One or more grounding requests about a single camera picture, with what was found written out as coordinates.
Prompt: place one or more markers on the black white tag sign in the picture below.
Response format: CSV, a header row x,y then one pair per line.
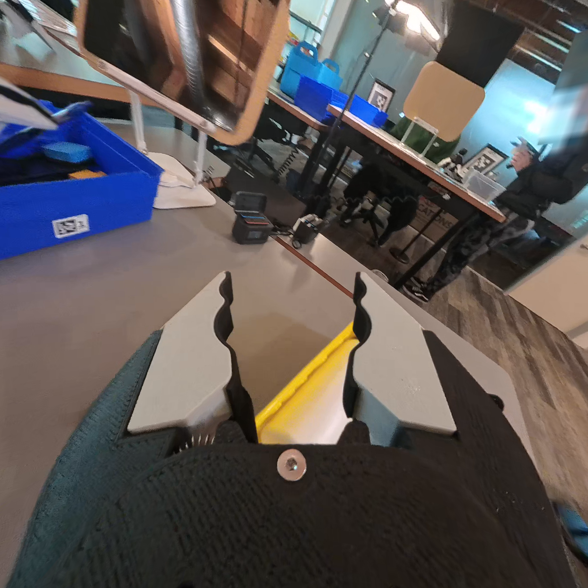
x,y
488,160
382,95

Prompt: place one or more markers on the light blue block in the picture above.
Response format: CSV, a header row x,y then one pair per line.
x,y
64,152

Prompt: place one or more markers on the wooden edged background table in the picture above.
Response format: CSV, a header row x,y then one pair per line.
x,y
27,69

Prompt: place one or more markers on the small black charger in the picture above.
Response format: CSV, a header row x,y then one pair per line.
x,y
307,232

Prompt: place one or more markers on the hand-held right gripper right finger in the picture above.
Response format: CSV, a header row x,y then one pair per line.
x,y
399,376

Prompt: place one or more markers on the studio light on tripod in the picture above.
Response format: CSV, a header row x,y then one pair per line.
x,y
363,82

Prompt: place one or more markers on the clear plastic box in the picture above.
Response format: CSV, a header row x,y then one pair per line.
x,y
482,183

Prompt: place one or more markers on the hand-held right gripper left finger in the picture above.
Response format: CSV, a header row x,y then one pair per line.
x,y
183,367

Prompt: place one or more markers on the black office chair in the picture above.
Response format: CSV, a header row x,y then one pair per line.
x,y
376,197

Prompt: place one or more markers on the tan backed screen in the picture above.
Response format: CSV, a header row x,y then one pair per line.
x,y
441,101

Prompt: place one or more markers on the yellow plastic bin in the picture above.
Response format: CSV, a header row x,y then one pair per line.
x,y
298,404

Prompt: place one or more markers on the black battery charger case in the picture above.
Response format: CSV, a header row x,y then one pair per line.
x,y
250,225

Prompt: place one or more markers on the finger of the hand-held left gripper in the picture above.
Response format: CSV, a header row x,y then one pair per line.
x,y
18,105

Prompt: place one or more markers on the tan framed glossy screen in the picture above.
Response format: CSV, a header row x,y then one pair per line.
x,y
271,92

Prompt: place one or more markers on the blue plastic bin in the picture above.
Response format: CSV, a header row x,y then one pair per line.
x,y
92,206

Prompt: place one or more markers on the orange block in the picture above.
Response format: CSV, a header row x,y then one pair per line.
x,y
87,174

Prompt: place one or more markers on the blue fabric bags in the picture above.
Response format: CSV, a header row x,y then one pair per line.
x,y
307,69

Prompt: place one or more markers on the blue background bin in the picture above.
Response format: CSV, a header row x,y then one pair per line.
x,y
363,108

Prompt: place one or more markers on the black hanging panel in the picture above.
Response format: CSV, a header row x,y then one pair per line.
x,y
477,41

